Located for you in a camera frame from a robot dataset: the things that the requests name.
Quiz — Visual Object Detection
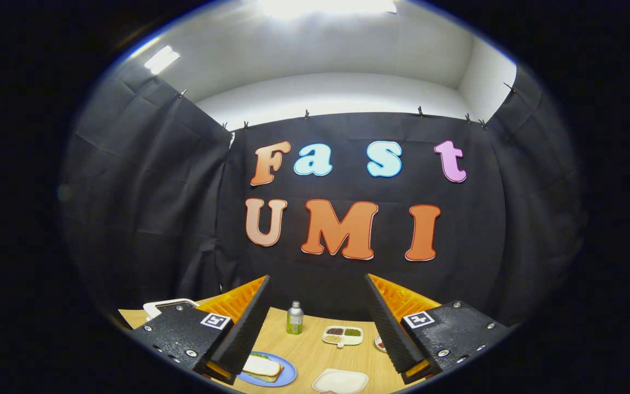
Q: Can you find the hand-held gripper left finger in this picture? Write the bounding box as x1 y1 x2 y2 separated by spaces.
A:
129 275 272 385

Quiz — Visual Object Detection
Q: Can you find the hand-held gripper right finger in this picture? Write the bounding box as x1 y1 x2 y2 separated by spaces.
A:
365 274 507 385

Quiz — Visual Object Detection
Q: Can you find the toasted bread slice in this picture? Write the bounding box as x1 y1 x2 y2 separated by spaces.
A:
241 354 284 378

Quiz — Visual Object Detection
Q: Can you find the green label metal bottle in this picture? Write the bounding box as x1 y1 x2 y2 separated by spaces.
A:
286 300 304 335

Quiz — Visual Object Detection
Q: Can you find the white divided dish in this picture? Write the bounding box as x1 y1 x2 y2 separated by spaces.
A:
322 326 364 349

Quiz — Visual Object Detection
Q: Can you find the blue plate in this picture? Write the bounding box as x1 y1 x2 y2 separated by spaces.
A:
237 351 298 387

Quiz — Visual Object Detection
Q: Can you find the white shallow plate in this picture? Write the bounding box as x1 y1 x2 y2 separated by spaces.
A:
312 368 369 394

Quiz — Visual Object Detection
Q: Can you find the white toaster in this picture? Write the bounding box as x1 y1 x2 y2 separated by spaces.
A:
143 298 200 321

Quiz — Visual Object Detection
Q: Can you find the row of small cloth clips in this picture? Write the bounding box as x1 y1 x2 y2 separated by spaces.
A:
178 82 518 132

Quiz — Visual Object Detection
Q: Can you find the small ceiling light panel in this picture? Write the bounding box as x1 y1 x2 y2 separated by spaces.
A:
144 45 180 76

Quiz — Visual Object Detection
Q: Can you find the large ceiling light panel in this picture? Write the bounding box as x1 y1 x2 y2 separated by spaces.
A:
260 0 398 17

